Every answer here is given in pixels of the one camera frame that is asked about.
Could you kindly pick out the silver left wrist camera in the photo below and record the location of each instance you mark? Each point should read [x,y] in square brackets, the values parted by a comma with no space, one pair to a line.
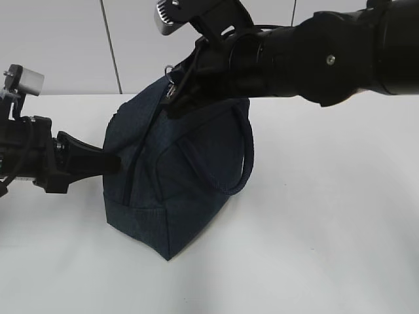
[23,80]

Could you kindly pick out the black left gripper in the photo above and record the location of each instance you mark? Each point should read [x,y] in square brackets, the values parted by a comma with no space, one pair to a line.
[29,151]

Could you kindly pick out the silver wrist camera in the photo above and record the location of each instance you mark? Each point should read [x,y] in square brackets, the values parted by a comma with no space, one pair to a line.
[171,15]
[23,80]

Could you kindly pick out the dark blue insulated lunch bag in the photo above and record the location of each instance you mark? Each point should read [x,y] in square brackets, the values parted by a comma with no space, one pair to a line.
[175,175]

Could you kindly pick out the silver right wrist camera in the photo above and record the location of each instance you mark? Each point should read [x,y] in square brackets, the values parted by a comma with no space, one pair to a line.
[171,15]

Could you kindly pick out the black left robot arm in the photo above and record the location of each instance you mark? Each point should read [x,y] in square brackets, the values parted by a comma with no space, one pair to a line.
[30,151]

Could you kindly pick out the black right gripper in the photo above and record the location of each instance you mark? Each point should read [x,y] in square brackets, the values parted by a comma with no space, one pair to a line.
[204,79]

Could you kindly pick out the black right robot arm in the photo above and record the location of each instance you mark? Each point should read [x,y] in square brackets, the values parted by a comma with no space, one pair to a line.
[325,59]

